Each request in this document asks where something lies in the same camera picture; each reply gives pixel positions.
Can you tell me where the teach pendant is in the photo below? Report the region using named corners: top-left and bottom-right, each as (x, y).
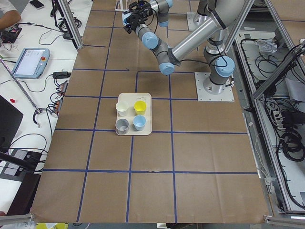
top-left (12, 48), bottom-right (50, 79)

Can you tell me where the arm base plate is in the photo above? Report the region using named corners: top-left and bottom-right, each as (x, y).
top-left (186, 12), bottom-right (204, 31)
top-left (194, 72), bottom-right (234, 102)

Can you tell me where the seated person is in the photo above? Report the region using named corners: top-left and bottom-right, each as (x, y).
top-left (0, 0), bottom-right (21, 30)

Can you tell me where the black power brick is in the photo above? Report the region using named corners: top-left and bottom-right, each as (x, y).
top-left (52, 71), bottom-right (71, 79)

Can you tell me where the light blue plastic cup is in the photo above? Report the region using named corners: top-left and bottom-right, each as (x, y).
top-left (133, 115), bottom-right (146, 131)

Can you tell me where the yellow plastic cup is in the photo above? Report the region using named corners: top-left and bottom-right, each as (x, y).
top-left (134, 101), bottom-right (147, 115)

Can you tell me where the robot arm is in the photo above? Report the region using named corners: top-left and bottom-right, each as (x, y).
top-left (122, 0), bottom-right (215, 30)
top-left (122, 0), bottom-right (244, 95)

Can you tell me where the aluminium frame post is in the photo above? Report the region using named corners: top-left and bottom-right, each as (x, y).
top-left (52, 0), bottom-right (83, 50)

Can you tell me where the cream plastic tray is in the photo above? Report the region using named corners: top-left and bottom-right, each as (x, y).
top-left (116, 93), bottom-right (152, 136)

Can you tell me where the white wire cup rack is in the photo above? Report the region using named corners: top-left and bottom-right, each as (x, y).
top-left (115, 0), bottom-right (131, 11)

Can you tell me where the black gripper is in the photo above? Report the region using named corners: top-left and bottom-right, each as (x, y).
top-left (123, 13), bottom-right (146, 34)
top-left (128, 1), bottom-right (153, 18)

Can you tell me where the cream plastic cup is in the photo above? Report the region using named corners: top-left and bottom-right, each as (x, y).
top-left (115, 101), bottom-right (129, 116)

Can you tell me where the grey plastic cup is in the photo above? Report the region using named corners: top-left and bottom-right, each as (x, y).
top-left (115, 118), bottom-right (129, 135)

